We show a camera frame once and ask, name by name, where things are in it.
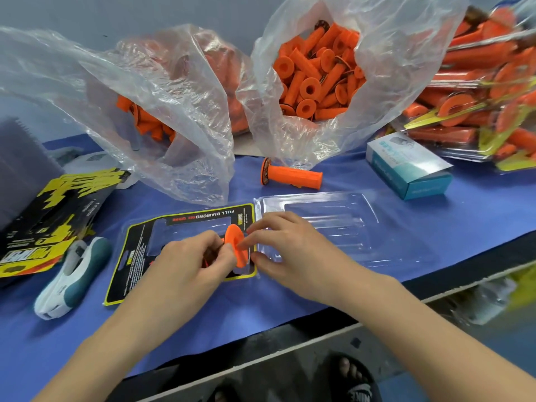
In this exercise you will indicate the person's left hand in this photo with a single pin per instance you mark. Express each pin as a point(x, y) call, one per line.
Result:
point(180, 284)

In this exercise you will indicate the person's right hand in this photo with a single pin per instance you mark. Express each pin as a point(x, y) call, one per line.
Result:
point(314, 259)

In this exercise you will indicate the yellow black backing card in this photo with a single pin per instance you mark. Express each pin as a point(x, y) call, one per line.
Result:
point(134, 255)

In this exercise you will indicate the teal hand stapler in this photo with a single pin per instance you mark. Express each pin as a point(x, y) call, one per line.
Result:
point(71, 280)

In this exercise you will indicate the stack of clear blister shells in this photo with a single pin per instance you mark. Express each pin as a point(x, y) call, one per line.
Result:
point(25, 171)

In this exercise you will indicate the person's right forearm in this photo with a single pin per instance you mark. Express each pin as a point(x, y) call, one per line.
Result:
point(444, 343)

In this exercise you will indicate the person's left foot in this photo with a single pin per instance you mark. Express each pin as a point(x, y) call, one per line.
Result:
point(222, 392)

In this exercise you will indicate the person's foot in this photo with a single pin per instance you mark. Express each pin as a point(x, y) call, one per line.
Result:
point(352, 377)
point(222, 392)

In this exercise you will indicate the person's right foot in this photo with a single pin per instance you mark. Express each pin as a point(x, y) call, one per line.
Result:
point(352, 377)

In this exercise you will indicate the teal white cardboard box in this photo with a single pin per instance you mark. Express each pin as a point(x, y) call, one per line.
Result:
point(410, 167)

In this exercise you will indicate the stack of yellow black cards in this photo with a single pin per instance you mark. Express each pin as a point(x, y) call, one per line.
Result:
point(54, 217)

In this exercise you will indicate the white printed paper sheet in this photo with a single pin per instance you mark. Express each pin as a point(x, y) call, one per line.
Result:
point(96, 163)

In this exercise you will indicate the clear plastic bottle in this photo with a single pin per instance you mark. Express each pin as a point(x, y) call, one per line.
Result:
point(490, 301)

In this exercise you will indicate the yellow plastic crate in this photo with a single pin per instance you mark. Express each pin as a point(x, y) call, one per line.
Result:
point(528, 284)

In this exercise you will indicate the large clear plastic bag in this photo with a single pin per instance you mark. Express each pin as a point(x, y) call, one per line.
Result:
point(410, 46)

